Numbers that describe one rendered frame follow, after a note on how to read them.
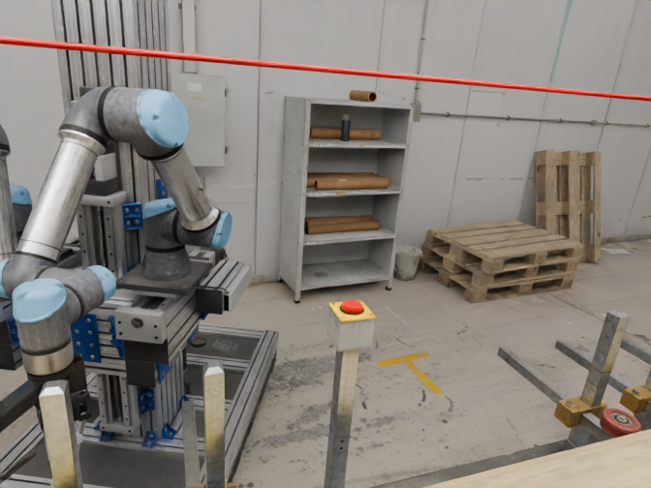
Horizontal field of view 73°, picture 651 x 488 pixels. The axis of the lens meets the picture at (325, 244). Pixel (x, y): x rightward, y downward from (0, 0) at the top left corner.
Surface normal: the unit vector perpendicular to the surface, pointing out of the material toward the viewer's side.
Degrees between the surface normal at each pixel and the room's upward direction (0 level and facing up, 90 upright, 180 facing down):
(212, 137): 90
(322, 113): 90
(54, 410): 90
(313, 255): 90
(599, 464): 0
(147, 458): 0
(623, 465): 0
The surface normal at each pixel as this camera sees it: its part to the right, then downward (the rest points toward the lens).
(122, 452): 0.07, -0.94
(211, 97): 0.41, 0.33
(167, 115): 0.96, 0.06
